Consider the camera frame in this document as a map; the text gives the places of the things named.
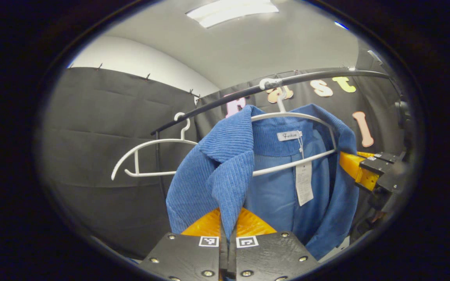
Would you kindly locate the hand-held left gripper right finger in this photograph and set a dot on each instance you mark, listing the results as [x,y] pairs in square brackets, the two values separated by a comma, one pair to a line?
[272,257]

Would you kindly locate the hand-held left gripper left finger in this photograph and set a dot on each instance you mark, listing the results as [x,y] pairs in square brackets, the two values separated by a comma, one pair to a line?
[186,257]

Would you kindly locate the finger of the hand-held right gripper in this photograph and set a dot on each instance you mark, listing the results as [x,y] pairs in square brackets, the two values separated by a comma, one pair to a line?
[356,168]
[387,158]

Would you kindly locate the white clothes hanger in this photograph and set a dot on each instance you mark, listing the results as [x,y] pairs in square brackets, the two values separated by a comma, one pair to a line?
[270,83]
[154,173]

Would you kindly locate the black backdrop cloth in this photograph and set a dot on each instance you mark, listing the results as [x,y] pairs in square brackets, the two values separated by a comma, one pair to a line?
[104,156]

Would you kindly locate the black metal garment rack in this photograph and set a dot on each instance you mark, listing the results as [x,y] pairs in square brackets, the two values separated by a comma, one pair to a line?
[225,102]

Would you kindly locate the large ceiling light panel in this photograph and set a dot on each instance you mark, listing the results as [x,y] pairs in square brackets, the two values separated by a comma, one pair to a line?
[231,11]

